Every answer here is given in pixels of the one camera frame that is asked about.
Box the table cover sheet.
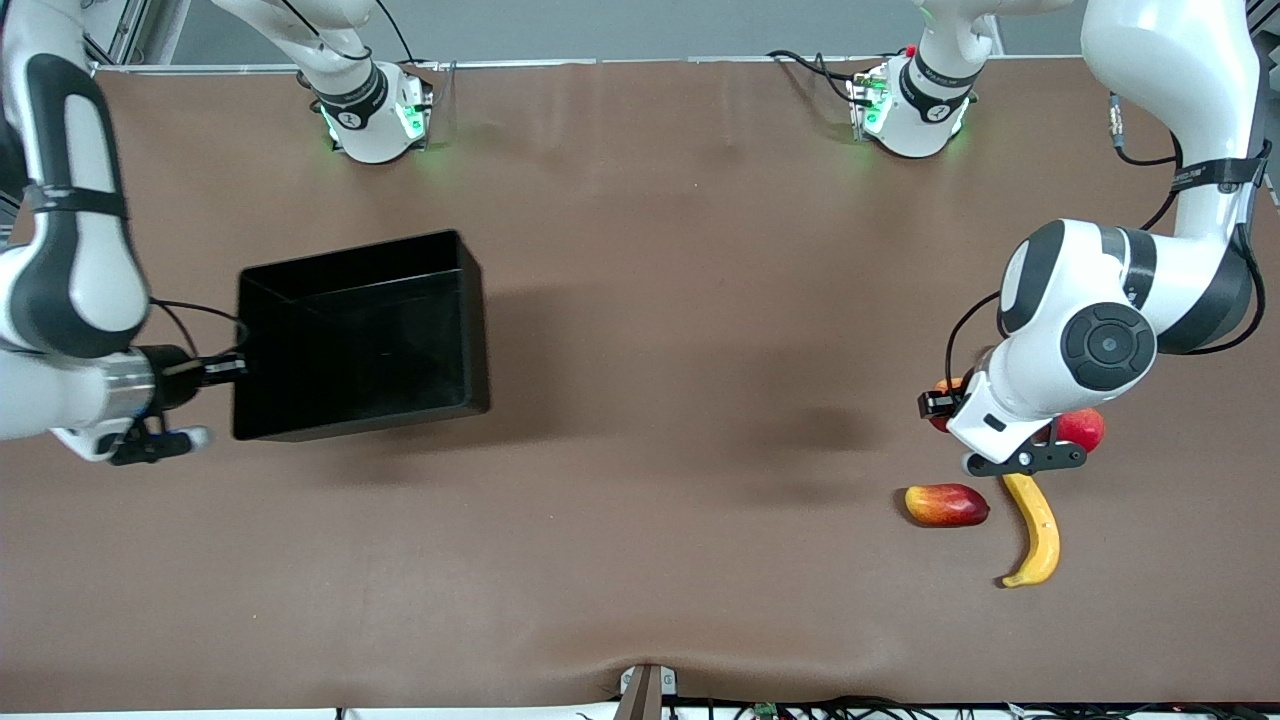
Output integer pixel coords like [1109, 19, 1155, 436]
[0, 55, 1280, 713]

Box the black right base cable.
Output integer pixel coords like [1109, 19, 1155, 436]
[375, 0, 441, 71]

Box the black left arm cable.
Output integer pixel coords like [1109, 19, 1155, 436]
[945, 90, 1273, 401]

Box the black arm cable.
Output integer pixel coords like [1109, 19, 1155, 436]
[945, 90, 1273, 401]
[148, 296, 249, 361]

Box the black base cable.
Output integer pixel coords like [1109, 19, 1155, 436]
[766, 48, 866, 106]
[375, 0, 441, 71]

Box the yellow banana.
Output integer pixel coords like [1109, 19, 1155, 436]
[1000, 473, 1061, 589]

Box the metal table edge clamp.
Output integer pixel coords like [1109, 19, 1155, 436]
[618, 663, 679, 720]

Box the black plastic box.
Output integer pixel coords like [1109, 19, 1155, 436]
[232, 229, 492, 443]

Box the small red yellow apple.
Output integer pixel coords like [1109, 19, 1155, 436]
[928, 377, 969, 433]

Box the aluminium frame profile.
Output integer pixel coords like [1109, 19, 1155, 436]
[85, 0, 151, 73]

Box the black left base cable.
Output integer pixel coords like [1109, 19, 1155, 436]
[766, 48, 866, 106]

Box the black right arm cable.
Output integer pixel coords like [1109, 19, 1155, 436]
[148, 296, 249, 361]

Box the red yellow mango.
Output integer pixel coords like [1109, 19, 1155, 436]
[904, 483, 991, 529]

